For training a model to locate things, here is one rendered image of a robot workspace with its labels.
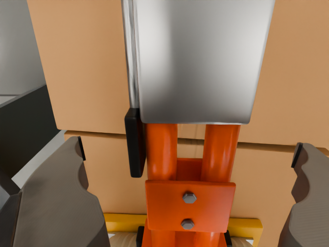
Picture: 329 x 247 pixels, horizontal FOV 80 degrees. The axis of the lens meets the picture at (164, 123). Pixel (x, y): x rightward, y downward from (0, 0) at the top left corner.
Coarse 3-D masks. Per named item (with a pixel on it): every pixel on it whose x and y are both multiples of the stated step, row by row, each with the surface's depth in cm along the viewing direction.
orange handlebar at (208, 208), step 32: (160, 128) 12; (224, 128) 12; (160, 160) 13; (192, 160) 16; (224, 160) 13; (160, 192) 14; (192, 192) 14; (224, 192) 13; (160, 224) 15; (192, 224) 15; (224, 224) 15
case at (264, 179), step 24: (96, 144) 30; (120, 144) 29; (192, 144) 29; (240, 144) 30; (264, 144) 30; (96, 168) 32; (120, 168) 32; (144, 168) 31; (240, 168) 30; (264, 168) 30; (288, 168) 30; (96, 192) 34; (120, 192) 34; (144, 192) 34; (240, 192) 33; (264, 192) 32; (288, 192) 32; (240, 216) 35; (264, 216) 35; (264, 240) 38
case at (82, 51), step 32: (32, 0) 21; (64, 0) 21; (96, 0) 21; (288, 0) 20; (320, 0) 20; (64, 32) 23; (96, 32) 22; (288, 32) 21; (320, 32) 21; (64, 64) 24; (96, 64) 24; (288, 64) 23; (320, 64) 23; (64, 96) 26; (96, 96) 26; (128, 96) 26; (256, 96) 25; (288, 96) 25; (320, 96) 24; (64, 128) 29; (96, 128) 28; (192, 128) 28; (256, 128) 27; (288, 128) 27; (320, 128) 27
